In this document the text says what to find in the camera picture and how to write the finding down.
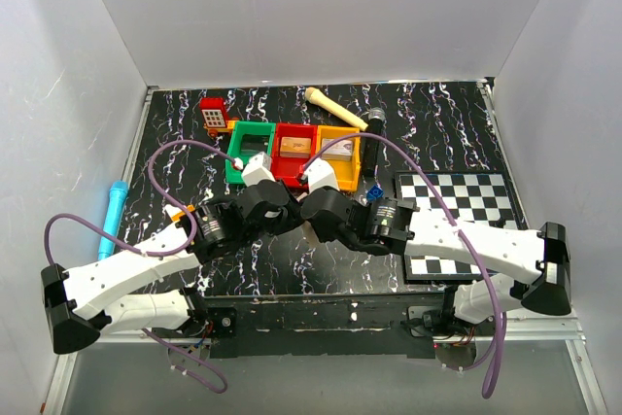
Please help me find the beige leather card holder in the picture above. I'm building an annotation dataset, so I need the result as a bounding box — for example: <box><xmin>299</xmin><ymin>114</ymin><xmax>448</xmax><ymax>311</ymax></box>
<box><xmin>303</xmin><ymin>224</ymin><xmax>319</xmax><ymax>248</ymax></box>

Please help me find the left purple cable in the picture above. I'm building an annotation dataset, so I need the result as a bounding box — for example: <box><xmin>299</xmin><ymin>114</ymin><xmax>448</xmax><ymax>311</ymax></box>
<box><xmin>43</xmin><ymin>138</ymin><xmax>244</xmax><ymax>395</ymax></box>

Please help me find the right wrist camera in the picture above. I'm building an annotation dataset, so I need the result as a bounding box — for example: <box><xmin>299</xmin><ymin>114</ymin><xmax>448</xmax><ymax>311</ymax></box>
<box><xmin>302</xmin><ymin>158</ymin><xmax>339</xmax><ymax>193</ymax></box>

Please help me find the yellow green toy block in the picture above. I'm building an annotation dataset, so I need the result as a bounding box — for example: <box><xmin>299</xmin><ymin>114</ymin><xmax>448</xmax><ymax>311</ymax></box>
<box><xmin>164</xmin><ymin>204</ymin><xmax>195</xmax><ymax>229</ymax></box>

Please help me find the purple cable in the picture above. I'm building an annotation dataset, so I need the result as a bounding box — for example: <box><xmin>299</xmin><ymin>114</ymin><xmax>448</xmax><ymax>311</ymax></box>
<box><xmin>43</xmin><ymin>138</ymin><xmax>244</xmax><ymax>395</ymax></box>
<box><xmin>305</xmin><ymin>132</ymin><xmax>508</xmax><ymax>399</ymax></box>

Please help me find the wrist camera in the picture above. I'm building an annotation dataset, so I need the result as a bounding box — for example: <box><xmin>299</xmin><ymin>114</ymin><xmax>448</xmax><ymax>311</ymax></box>
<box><xmin>242</xmin><ymin>152</ymin><xmax>275</xmax><ymax>187</ymax></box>
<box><xmin>302</xmin><ymin>158</ymin><xmax>339</xmax><ymax>193</ymax></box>

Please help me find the green plastic bin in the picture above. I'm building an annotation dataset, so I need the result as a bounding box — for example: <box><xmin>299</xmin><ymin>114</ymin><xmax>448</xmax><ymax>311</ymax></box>
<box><xmin>227</xmin><ymin>121</ymin><xmax>276</xmax><ymax>166</ymax></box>

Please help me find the blue toy brick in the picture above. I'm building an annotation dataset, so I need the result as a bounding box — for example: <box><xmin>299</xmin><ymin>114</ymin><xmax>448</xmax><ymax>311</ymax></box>
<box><xmin>365</xmin><ymin>185</ymin><xmax>384</xmax><ymax>202</ymax></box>

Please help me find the card box in yellow bin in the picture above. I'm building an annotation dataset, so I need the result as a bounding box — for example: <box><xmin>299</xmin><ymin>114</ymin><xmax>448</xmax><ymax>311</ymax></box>
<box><xmin>321</xmin><ymin>138</ymin><xmax>354</xmax><ymax>161</ymax></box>

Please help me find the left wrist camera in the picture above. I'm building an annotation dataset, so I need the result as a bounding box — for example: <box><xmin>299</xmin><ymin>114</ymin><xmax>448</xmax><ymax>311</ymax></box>
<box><xmin>242</xmin><ymin>152</ymin><xmax>275</xmax><ymax>187</ymax></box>

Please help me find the red plastic bin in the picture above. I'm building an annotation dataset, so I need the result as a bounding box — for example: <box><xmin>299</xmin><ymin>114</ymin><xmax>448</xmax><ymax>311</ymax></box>
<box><xmin>271</xmin><ymin>122</ymin><xmax>317</xmax><ymax>189</ymax></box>

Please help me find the red toy block building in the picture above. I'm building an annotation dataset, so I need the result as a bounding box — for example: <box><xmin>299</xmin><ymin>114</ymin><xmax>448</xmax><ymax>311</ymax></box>
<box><xmin>199</xmin><ymin>97</ymin><xmax>238</xmax><ymax>138</ymax></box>

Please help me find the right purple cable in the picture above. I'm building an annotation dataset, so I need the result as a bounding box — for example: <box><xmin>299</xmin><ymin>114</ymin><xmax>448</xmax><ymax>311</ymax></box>
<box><xmin>305</xmin><ymin>132</ymin><xmax>508</xmax><ymax>399</ymax></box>

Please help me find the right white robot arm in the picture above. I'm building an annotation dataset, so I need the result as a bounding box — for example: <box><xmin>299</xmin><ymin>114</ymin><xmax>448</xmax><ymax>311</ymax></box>
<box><xmin>300</xmin><ymin>187</ymin><xmax>571</xmax><ymax>324</ymax></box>

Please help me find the card box in red bin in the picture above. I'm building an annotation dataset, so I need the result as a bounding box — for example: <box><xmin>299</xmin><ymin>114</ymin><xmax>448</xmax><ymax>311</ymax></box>
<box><xmin>279</xmin><ymin>136</ymin><xmax>312</xmax><ymax>158</ymax></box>

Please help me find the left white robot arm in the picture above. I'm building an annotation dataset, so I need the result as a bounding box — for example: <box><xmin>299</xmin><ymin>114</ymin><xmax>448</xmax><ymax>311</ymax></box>
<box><xmin>41</xmin><ymin>180</ymin><xmax>303</xmax><ymax>355</ymax></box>

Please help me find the black microphone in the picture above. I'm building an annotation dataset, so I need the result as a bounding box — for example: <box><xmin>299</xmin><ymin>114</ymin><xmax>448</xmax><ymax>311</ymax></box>
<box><xmin>361</xmin><ymin>108</ymin><xmax>386</xmax><ymax>177</ymax></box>

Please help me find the black white chessboard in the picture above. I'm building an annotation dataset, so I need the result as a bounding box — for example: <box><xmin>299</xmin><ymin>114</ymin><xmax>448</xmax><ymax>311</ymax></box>
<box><xmin>394</xmin><ymin>171</ymin><xmax>527</xmax><ymax>284</ymax></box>

